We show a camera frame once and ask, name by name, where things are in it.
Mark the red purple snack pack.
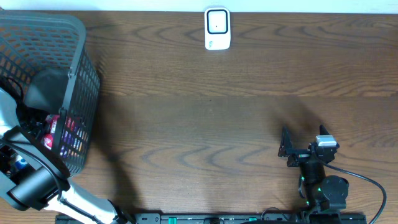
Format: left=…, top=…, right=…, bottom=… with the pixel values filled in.
left=42, top=114, right=60, bottom=150

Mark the blue Oreo cookie pack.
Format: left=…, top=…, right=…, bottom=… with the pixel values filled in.
left=14, top=155, right=28, bottom=170

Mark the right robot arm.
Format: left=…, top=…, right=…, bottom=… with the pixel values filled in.
left=278, top=125, right=349, bottom=223

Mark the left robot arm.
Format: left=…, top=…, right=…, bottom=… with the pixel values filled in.
left=1, top=87, right=136, bottom=223

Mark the grey plastic shopping basket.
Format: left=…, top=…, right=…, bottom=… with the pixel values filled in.
left=0, top=11, right=101, bottom=212

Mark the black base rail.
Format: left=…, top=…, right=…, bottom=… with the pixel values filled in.
left=55, top=212, right=368, bottom=224

